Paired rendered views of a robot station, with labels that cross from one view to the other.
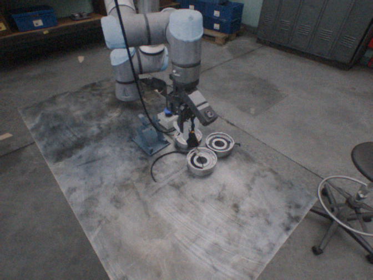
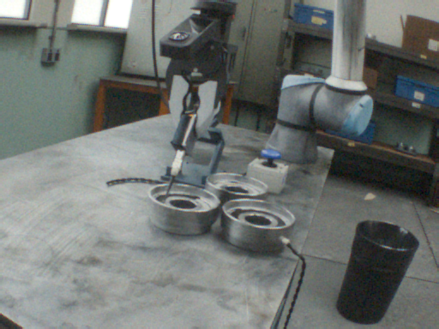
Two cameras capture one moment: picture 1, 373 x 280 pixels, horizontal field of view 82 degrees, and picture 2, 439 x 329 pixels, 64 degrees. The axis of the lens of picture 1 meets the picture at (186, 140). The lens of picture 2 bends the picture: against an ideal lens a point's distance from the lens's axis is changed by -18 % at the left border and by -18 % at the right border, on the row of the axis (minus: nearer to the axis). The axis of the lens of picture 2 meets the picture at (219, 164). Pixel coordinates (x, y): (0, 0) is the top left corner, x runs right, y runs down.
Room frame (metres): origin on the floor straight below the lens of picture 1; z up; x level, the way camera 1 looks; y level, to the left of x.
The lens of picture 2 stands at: (0.24, -0.56, 1.05)
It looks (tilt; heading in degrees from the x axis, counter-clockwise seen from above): 15 degrees down; 58
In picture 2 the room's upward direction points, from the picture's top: 9 degrees clockwise
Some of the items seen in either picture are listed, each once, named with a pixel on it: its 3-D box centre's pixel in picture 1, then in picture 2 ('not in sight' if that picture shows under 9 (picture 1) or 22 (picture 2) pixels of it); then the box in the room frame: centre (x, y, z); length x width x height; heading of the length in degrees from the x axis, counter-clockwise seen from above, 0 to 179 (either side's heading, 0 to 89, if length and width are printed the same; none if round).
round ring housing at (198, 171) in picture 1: (201, 161); (182, 209); (0.51, -0.05, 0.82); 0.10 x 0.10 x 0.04
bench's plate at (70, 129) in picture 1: (136, 145); (177, 171); (0.62, 0.20, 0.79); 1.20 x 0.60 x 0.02; 42
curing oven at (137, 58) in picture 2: not in sight; (178, 40); (1.56, 2.39, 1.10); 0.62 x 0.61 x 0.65; 42
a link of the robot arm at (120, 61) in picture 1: (125, 63); (303, 98); (1.01, 0.29, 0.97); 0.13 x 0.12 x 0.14; 108
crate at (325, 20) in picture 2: not in sight; (318, 20); (3.14, 2.60, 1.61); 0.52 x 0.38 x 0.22; 135
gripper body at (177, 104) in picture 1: (184, 95); (208, 39); (0.54, 0.01, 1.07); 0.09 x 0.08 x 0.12; 43
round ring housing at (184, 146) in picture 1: (188, 138); (236, 194); (0.63, -0.01, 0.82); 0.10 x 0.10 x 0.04
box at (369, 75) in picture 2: not in sight; (359, 68); (3.46, 2.21, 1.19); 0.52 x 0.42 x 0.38; 132
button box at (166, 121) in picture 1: (168, 118); (267, 174); (0.76, 0.08, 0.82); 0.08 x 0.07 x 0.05; 42
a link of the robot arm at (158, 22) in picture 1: (167, 28); not in sight; (0.63, 0.05, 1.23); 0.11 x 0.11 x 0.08; 18
